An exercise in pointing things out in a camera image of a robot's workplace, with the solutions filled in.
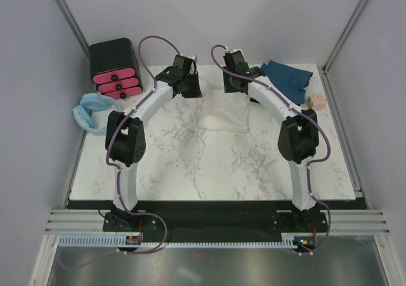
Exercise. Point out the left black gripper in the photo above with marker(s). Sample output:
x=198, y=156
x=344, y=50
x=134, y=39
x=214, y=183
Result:
x=197, y=92

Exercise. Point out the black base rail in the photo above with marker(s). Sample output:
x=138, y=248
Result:
x=162, y=220

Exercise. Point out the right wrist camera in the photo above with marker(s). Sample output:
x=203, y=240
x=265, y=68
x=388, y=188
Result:
x=227, y=50

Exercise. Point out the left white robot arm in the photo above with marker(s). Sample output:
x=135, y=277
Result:
x=125, y=139

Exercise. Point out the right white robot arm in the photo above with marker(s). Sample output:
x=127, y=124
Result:
x=298, y=137

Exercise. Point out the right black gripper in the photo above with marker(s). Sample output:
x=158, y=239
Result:
x=227, y=88

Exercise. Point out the black pink drawer box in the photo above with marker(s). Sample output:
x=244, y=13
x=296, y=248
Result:
x=114, y=69

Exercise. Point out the folded teal t shirt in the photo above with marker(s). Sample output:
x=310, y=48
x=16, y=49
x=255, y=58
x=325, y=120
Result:
x=291, y=82

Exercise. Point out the white slotted cable duct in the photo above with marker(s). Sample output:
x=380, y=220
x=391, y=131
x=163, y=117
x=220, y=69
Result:
x=127, y=241

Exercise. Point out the white t shirt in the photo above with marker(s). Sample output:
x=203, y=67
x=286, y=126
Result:
x=222, y=111

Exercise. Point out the small pink cube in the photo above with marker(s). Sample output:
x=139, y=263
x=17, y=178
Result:
x=316, y=102

